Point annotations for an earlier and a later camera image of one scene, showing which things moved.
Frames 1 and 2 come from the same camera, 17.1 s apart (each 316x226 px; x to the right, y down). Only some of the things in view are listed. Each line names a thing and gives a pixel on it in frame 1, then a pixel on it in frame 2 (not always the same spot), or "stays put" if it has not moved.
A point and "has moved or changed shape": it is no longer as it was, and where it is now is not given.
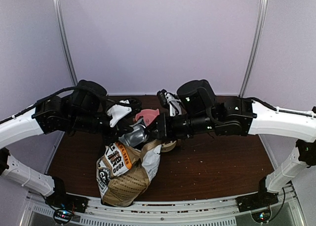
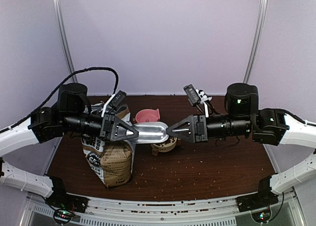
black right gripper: (164, 133) to (200, 134)
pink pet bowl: (149, 116) stays put
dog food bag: (124, 171) has moved or changed shape
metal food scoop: (135, 136) has moved or changed shape
